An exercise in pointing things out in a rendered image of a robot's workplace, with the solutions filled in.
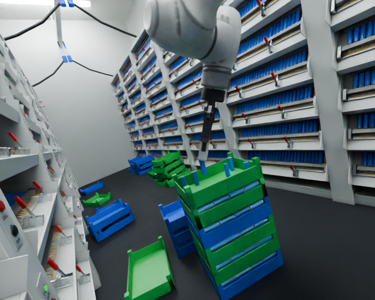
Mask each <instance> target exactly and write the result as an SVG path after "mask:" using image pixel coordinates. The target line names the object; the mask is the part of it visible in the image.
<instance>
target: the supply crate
mask: <svg viewBox="0 0 375 300"><path fill-rule="evenodd" d="M227 155H228V157H231V158H232V161H233V165H234V168H235V170H234V171H231V170H230V166H229V162H228V159H225V160H222V161H219V162H217V163H215V164H212V165H209V166H207V167H206V169H207V174H205V175H203V174H202V170H201V169H200V170H197V171H196V175H197V177H198V180H199V186H196V185H195V182H194V179H193V175H192V173H190V174H187V175H185V176H184V177H185V180H186V184H187V186H185V187H183V185H182V182H181V180H180V178H178V177H177V174H173V175H172V178H173V181H174V184H175V187H176V190H177V192H178V194H179V195H180V196H181V197H182V198H183V200H184V201H185V203H187V205H188V206H189V207H190V209H191V210H194V209H195V208H198V207H200V206H202V205H204V204H206V203H208V202H211V201H213V200H215V199H217V198H219V197H221V196H223V195H226V194H228V193H230V192H233V191H234V190H236V189H239V188H241V187H243V186H245V185H247V184H250V183H252V182H254V181H256V180H258V179H260V178H262V177H263V172H262V169H261V164H260V159H259V157H254V158H252V161H248V164H249V168H248V169H246V170H245V168H244V164H243V162H245V161H247V160H243V159H240V158H235V157H234V156H233V152H228V153H227ZM224 163H227V165H228V167H229V171H230V175H231V176H230V177H226V174H225V170H224V167H223V164H224Z"/></svg>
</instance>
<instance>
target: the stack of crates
mask: <svg viewBox="0 0 375 300"><path fill-rule="evenodd" d="M158 206H159V208H160V211H161V214H162V217H163V219H164V222H165V225H166V227H167V230H168V233H169V235H170V239H171V241H172V243H173V246H174V249H175V251H176V254H177V256H178V259H181V258H183V257H184V256H186V255H188V254H190V253H192V252H194V251H195V250H196V246H195V243H194V241H193V237H192V235H191V232H190V229H189V226H188V223H187V220H186V217H185V214H184V211H183V208H182V205H181V202H180V200H178V201H176V202H174V203H171V204H169V205H166V206H164V207H163V206H162V204H159V205H158Z"/></svg>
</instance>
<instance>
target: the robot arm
mask: <svg viewBox="0 0 375 300"><path fill-rule="evenodd" d="M223 1H224V0H148V1H147V3H146V6H145V10H144V16H143V21H144V27H145V30H146V32H147V34H148V35H149V37H150V39H151V40H152V41H153V42H154V43H156V44H157V45H158V46H159V47H161V48H163V49H165V50H166V51H169V52H171V53H174V54H176V55H180V56H182V57H186V58H194V59H197V60H200V62H202V63H203V69H202V77H201V86H204V88H203V89H202V92H201V99H202V100H205V101H208V103H207V106H206V107H204V118H203V120H204V122H203V127H202V135H201V139H199V141H201V142H200V147H199V154H198V160H200V161H206V160H207V156H208V149H209V145H210V141H211V140H212V138H210V136H211V129H212V125H213V121H214V119H215V114H216V112H217V108H215V102H221V103H222V102H224V97H225V94H226V92H225V91H224V90H225V89H228V85H229V81H230V78H231V75H232V69H233V66H234V63H235V61H236V58H237V55H238V50H239V45H240V36H241V19H240V14H239V12H238V11H237V10H236V9H235V8H233V7H230V6H226V5H223V6H220V5H221V4H222V2H223Z"/></svg>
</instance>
